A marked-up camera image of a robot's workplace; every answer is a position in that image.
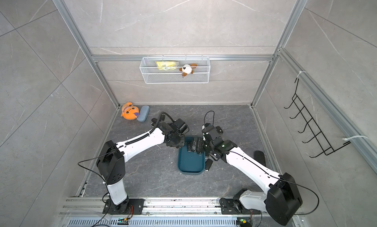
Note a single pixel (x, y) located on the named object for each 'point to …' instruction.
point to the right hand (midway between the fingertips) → (197, 143)
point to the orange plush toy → (129, 111)
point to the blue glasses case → (143, 113)
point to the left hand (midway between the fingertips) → (182, 141)
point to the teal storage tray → (190, 162)
